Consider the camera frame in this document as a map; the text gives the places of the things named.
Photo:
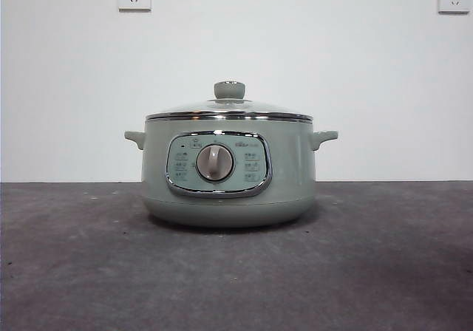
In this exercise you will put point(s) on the glass lid with green knob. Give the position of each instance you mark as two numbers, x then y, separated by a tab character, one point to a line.
229	89

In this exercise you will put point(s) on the pale green electric pot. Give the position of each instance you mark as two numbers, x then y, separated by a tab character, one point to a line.
289	168

